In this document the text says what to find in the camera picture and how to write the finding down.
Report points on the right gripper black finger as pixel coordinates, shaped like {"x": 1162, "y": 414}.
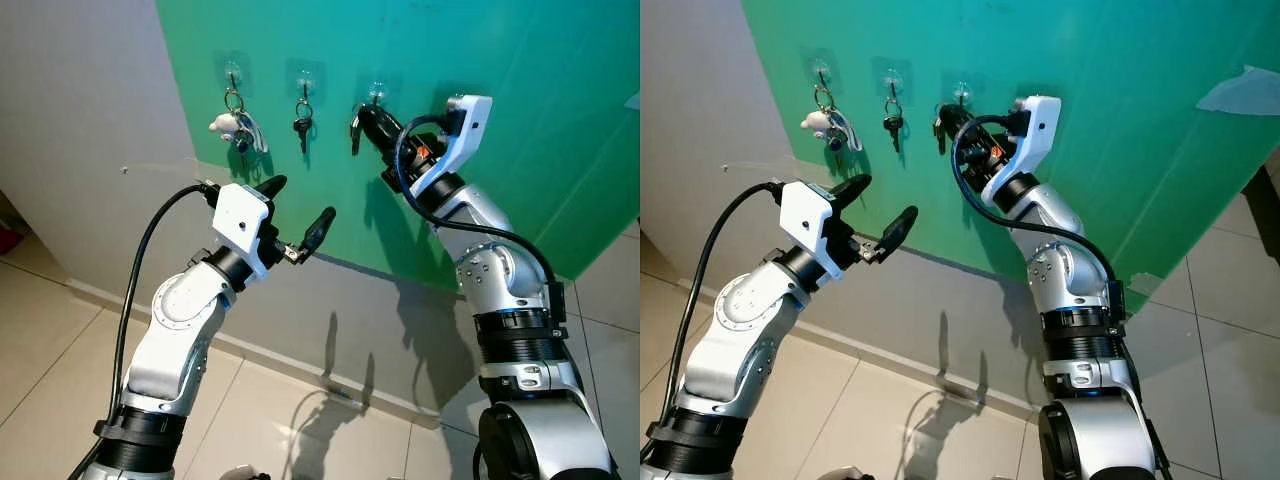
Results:
{"x": 392, "y": 120}
{"x": 376, "y": 132}
{"x": 955, "y": 132}
{"x": 972, "y": 120}

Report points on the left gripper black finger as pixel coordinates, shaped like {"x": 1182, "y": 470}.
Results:
{"x": 898, "y": 230}
{"x": 320, "y": 230}
{"x": 272, "y": 187}
{"x": 852, "y": 188}

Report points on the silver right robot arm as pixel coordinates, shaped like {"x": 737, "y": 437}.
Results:
{"x": 500, "y": 270}
{"x": 1070, "y": 270}

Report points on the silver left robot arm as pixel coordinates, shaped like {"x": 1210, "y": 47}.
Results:
{"x": 180, "y": 320}
{"x": 745, "y": 320}

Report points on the clear adhesive metal hook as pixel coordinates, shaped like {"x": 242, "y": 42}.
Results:
{"x": 232, "y": 72}
{"x": 962, "y": 92}
{"x": 820, "y": 70}
{"x": 375, "y": 92}
{"x": 305, "y": 78}
{"x": 893, "y": 78}

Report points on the key bunch with white plush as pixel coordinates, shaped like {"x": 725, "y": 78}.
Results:
{"x": 815, "y": 123}
{"x": 222, "y": 125}

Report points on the clear tape strip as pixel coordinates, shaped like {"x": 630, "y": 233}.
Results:
{"x": 150, "y": 167}
{"x": 750, "y": 167}

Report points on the small pale tape piece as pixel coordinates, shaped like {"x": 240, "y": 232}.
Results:
{"x": 1143, "y": 283}

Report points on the large pale tape patch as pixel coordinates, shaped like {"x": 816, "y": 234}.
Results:
{"x": 1235, "y": 92}
{"x": 633, "y": 100}

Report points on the left robot leg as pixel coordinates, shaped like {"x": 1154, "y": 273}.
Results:
{"x": 240, "y": 473}
{"x": 842, "y": 473}

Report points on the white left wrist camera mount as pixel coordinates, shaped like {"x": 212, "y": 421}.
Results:
{"x": 805, "y": 215}
{"x": 240, "y": 215}

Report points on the green wall board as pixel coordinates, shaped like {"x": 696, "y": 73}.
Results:
{"x": 1150, "y": 200}
{"x": 560, "y": 150}

